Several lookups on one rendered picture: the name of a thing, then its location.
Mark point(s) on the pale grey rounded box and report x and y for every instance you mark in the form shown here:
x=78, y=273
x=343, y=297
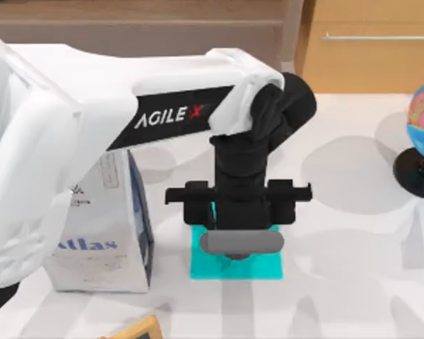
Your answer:
x=242, y=242

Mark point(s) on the teal flat square mat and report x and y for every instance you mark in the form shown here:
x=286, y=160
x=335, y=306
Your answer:
x=254, y=266

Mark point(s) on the white atlas book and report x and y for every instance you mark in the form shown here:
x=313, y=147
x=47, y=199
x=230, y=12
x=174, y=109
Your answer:
x=99, y=243

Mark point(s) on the wooden framed blackboard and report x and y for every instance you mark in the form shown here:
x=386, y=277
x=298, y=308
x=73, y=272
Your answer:
x=141, y=328

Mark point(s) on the colourful globe on black base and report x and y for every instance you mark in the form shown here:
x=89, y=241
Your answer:
x=422, y=116

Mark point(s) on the pale wooden drawer front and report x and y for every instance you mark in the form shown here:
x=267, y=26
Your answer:
x=371, y=67

